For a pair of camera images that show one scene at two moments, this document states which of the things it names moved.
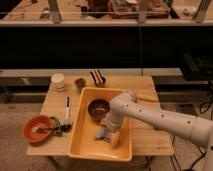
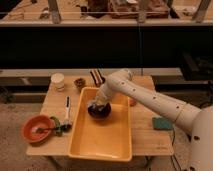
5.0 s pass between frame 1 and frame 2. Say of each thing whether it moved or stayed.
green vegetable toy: stayed
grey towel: moved
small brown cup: stayed
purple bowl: stayed
